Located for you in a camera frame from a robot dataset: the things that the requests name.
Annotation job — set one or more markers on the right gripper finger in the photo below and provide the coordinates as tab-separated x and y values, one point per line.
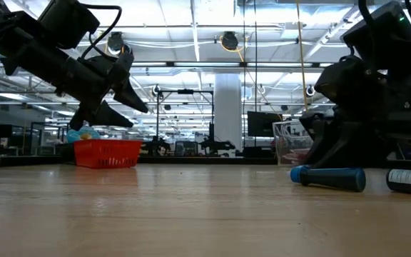
348	146

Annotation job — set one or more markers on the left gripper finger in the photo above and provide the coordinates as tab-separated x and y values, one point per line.
130	98
111	118

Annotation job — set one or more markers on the dark marker with blue cap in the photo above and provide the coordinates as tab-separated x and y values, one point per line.
334	178

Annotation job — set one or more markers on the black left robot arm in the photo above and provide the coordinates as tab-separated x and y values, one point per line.
20	43

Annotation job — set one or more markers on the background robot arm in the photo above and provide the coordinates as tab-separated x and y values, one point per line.
212	144

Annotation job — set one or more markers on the red plastic basket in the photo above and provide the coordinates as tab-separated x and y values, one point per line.
105	155

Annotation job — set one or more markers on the clear plastic bin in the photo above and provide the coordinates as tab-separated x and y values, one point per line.
287	135

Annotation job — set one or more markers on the black tube with white label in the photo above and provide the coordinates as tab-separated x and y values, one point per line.
409	180

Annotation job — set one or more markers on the white column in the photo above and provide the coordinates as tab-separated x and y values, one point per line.
228	118

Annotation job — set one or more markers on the black background station frame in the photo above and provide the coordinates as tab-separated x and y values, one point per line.
185	91

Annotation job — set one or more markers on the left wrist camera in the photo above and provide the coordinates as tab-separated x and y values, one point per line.
70	21

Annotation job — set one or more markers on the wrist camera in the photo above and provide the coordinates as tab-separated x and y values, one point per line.
70	21
380	35

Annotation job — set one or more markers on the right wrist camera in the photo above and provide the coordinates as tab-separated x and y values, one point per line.
380	35

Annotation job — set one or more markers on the black aluminium table frame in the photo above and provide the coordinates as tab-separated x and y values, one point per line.
191	160

